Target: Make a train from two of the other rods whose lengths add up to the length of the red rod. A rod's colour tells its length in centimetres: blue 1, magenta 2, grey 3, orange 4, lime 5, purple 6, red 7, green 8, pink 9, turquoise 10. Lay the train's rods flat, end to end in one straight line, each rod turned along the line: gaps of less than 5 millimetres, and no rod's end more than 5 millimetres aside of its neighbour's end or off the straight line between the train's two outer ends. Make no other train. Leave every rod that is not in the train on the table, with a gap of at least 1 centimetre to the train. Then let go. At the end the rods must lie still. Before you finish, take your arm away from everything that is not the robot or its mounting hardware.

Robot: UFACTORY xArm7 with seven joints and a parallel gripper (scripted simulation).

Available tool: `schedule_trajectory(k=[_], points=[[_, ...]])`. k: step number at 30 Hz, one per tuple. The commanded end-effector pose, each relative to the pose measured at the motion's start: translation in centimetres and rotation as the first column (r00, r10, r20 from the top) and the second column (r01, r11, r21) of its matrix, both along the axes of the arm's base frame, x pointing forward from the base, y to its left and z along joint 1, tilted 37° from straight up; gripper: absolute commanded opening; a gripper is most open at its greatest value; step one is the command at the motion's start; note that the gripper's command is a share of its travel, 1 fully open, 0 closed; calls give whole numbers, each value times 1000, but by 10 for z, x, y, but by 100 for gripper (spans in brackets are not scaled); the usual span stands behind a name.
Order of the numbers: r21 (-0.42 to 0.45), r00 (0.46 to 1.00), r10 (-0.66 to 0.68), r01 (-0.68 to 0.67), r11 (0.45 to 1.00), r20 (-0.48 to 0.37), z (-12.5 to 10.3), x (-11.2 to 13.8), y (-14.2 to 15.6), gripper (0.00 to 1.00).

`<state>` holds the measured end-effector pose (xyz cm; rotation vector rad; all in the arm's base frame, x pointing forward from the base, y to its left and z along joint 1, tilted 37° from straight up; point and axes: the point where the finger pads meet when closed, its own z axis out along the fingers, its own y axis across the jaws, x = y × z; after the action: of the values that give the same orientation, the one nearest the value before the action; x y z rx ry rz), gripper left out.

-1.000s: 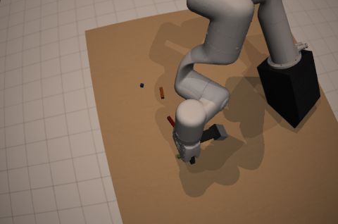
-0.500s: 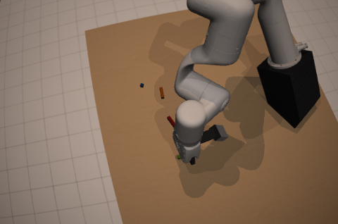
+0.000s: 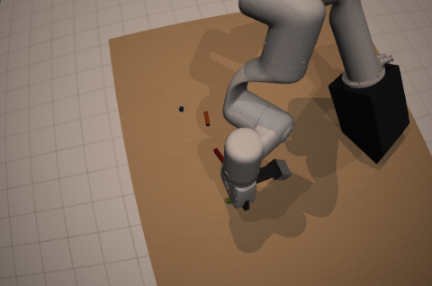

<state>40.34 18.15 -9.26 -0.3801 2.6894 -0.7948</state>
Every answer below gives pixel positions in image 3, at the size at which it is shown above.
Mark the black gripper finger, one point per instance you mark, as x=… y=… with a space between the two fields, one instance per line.
x=246 y=205

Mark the dark red rod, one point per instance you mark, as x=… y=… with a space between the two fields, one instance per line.
x=218 y=154

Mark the orange rod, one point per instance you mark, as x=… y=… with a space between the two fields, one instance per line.
x=206 y=116

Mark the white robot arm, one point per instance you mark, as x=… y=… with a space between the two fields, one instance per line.
x=293 y=30

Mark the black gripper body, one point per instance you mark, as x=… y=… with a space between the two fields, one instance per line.
x=238 y=195

